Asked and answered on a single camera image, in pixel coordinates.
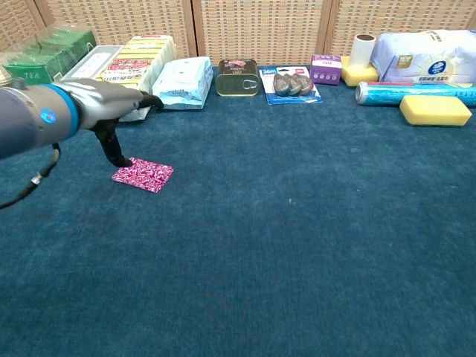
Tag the small purple box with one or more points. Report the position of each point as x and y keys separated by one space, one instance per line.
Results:
x=325 y=70

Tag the pink patterned napkin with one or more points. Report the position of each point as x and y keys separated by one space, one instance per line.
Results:
x=148 y=176

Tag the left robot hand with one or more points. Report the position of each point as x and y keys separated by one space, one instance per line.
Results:
x=104 y=100

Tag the blue cling wrap roll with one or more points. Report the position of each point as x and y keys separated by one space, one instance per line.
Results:
x=383 y=93

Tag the white paper roll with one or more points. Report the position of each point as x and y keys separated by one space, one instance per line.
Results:
x=362 y=52

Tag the white tissue pack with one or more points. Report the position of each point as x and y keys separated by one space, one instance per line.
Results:
x=420 y=56

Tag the blue correction tape blister pack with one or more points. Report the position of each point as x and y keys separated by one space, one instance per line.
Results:
x=290 y=85

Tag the woven bamboo folding screen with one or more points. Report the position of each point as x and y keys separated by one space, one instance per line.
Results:
x=260 y=29

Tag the beige lidded lunch box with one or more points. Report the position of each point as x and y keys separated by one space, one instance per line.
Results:
x=4 y=78

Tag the blue felt table cover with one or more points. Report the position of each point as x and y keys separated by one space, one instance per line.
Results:
x=297 y=241

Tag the black and gold meat tin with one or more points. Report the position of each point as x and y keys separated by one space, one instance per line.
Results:
x=236 y=83

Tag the yellow sponge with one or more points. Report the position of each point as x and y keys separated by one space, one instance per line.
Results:
x=433 y=109
x=357 y=76

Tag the light blue wet wipes pack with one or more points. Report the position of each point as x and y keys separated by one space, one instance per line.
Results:
x=182 y=83

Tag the yellow sponge multipack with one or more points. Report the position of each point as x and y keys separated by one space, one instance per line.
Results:
x=148 y=63

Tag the white power strip box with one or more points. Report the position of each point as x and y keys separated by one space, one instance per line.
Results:
x=96 y=61

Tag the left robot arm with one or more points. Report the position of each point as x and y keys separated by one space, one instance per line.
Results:
x=26 y=119

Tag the clear box of green teabags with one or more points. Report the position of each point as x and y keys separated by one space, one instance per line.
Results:
x=37 y=56

